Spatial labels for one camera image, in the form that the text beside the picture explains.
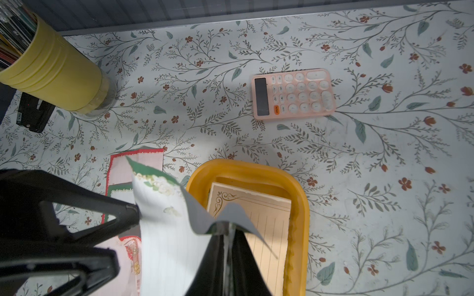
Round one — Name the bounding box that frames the beige lined stationery paper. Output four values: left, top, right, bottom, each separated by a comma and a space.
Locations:
207, 183, 291, 296

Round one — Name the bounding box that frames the pink calculator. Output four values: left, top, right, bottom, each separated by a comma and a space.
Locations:
251, 69, 336, 121

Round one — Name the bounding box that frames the red bordered stationery paper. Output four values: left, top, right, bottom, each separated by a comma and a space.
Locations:
100, 147, 165, 226

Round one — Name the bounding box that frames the green bordered stationery paper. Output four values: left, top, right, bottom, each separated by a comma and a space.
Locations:
107, 183, 136, 204

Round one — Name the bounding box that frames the yellow pencil cup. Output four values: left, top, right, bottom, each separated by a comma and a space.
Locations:
1, 18, 116, 117

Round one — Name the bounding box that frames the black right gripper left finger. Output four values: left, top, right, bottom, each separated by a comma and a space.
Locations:
1, 169, 140, 296

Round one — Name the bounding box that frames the yellow storage tray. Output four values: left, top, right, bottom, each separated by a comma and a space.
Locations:
186, 159, 310, 296

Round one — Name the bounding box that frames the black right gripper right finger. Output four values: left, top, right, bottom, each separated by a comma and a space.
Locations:
186, 223, 272, 296

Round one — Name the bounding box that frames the bundle of pencils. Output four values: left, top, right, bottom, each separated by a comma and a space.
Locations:
1, 0, 38, 71

